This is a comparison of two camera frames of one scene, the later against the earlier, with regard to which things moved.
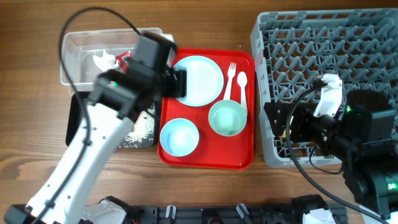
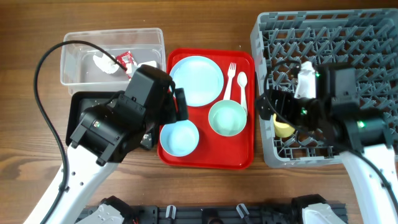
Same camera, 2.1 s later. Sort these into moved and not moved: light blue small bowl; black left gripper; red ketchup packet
Moved: black left gripper
Not moved: light blue small bowl; red ketchup packet
